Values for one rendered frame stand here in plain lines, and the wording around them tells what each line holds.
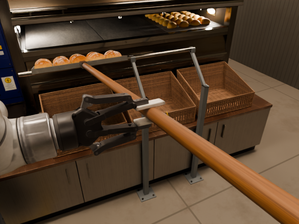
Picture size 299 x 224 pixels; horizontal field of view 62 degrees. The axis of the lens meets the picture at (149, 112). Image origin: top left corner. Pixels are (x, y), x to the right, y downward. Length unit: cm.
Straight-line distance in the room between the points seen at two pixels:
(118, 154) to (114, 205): 50
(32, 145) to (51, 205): 164
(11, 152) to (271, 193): 39
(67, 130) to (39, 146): 5
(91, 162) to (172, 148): 67
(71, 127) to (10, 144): 10
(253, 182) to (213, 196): 204
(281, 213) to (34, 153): 39
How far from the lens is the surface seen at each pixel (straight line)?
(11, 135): 48
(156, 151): 205
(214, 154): 36
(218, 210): 226
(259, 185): 31
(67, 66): 152
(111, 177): 205
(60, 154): 185
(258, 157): 284
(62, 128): 49
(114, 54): 161
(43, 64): 155
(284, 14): 450
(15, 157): 50
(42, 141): 49
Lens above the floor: 178
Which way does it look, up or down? 33 degrees down
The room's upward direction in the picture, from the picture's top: straight up
